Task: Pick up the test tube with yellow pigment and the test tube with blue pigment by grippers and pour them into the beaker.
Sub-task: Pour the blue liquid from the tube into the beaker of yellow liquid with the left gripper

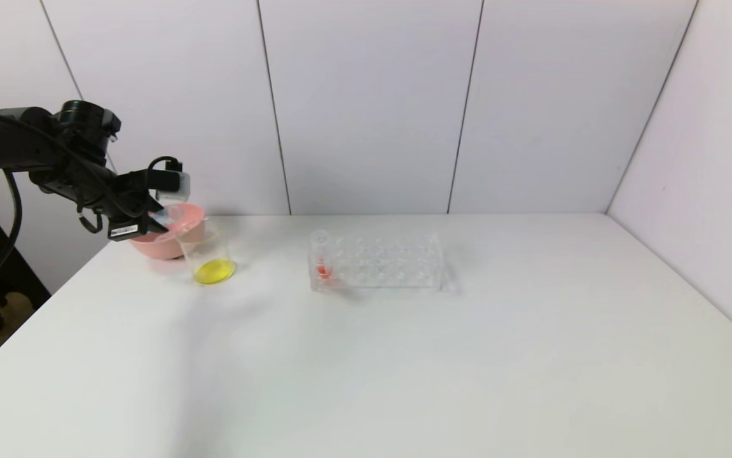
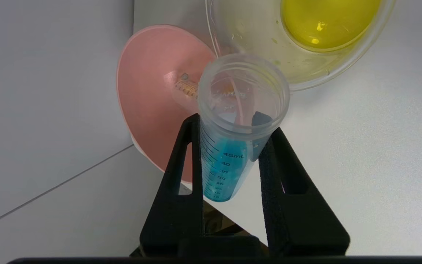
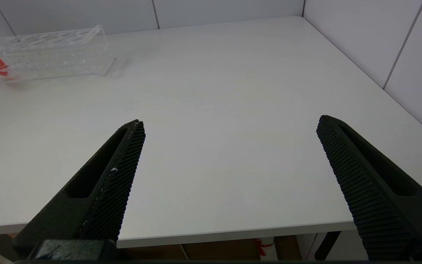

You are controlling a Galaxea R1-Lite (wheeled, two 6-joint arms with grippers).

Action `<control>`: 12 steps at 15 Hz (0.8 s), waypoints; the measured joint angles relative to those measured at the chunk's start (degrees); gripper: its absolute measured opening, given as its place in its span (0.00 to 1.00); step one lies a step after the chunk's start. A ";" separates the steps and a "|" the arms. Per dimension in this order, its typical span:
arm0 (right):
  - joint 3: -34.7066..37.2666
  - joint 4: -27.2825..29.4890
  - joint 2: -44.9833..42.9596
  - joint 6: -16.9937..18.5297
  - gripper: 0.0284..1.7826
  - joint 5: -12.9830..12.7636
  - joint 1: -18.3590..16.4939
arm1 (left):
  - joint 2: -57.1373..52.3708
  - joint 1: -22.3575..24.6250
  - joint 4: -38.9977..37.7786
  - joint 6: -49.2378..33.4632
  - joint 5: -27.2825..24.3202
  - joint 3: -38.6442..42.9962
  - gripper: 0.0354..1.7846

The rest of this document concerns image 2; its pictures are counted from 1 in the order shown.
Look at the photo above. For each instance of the pink bowl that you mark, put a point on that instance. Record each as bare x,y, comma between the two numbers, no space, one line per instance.
148,110

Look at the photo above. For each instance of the test tube with yellow pigment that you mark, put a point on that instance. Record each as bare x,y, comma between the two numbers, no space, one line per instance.
185,88

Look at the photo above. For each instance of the clear glass beaker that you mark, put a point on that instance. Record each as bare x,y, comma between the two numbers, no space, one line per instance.
317,25

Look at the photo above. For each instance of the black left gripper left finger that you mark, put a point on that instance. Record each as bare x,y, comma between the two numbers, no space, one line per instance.
176,216

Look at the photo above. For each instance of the test tube with blue pigment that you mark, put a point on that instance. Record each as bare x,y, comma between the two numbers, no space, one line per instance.
225,172

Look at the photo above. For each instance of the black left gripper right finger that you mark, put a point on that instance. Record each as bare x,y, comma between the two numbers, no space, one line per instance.
298,220

